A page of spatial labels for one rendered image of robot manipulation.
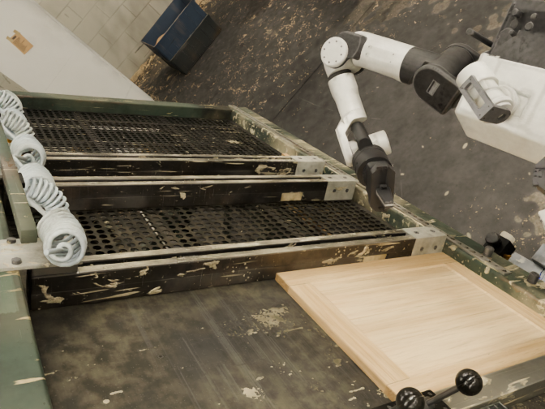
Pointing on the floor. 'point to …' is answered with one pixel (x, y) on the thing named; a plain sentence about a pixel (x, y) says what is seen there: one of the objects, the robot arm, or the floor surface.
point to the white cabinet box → (55, 57)
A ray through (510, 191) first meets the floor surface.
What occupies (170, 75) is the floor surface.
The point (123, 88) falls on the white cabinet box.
